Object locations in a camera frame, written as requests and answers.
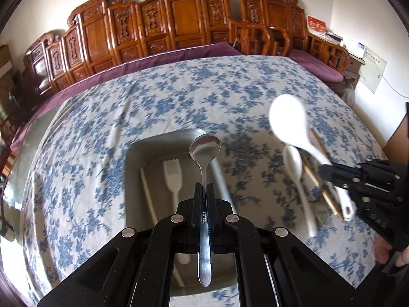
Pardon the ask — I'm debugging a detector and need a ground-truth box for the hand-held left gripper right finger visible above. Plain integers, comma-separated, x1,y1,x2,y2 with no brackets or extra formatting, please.
206,182,368,307

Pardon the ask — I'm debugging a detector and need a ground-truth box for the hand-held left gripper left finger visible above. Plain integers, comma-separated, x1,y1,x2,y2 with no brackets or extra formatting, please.
37,182,205,307

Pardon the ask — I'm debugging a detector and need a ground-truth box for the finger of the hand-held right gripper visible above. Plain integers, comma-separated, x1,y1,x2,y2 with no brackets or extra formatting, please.
320,159,403,183
334,182,403,205

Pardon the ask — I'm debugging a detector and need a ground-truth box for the light bamboo chopstick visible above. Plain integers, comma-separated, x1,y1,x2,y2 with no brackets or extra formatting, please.
302,162,340,215
140,167,186,288

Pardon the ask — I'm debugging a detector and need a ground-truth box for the dark brown wooden chopstick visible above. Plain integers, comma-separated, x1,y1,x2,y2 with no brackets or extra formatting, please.
311,129,345,221

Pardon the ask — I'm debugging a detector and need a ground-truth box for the steel spoon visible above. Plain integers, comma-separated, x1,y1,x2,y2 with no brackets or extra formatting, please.
188,135,222,287

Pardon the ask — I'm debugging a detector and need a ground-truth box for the grey utensil tray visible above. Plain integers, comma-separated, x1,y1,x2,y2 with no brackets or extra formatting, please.
125,129,243,296

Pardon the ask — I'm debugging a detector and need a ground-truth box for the large white ceramic spoon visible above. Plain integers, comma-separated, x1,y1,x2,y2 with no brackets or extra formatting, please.
268,93,357,222

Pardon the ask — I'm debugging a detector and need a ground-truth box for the person's right hand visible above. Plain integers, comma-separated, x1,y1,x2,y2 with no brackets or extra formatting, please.
374,237,409,268

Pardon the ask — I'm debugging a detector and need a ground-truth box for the white plastic fork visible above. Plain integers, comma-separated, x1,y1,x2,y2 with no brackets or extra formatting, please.
163,159,192,264

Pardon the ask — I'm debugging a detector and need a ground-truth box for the grey plastic bag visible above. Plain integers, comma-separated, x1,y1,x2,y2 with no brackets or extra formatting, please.
341,82,357,107

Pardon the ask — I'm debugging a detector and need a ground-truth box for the blue floral tablecloth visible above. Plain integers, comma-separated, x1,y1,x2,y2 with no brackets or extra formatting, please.
19,54,389,307

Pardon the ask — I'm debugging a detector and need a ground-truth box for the wooden side table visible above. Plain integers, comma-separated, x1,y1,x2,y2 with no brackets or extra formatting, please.
344,53,364,87

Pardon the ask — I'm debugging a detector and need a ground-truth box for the short purple seat cushion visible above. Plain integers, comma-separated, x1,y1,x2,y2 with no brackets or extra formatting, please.
289,49,345,83

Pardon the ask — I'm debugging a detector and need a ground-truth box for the white box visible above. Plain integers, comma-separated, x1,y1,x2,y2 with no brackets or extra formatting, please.
326,32,367,60

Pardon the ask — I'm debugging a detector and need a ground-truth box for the long purple seat cushion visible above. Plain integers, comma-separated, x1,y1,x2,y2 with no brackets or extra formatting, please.
9,41,244,151

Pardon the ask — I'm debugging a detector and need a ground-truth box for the red desk calendar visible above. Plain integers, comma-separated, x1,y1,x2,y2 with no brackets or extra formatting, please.
306,14,327,35

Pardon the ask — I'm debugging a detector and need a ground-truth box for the carved wooden armchair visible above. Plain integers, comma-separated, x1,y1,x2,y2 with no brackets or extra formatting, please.
230,16,291,59

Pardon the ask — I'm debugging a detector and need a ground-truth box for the short carved wooden sofa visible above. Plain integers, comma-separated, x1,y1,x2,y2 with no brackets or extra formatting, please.
240,0,349,75

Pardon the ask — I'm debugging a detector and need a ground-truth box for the long carved wooden sofa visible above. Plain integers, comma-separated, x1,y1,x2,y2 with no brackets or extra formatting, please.
24,0,243,98

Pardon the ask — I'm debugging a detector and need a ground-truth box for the white wall cable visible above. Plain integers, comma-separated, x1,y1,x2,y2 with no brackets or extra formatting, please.
381,70,409,99

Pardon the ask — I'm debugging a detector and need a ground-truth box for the white wall chart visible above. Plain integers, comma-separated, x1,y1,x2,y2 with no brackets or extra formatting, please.
359,46,388,94

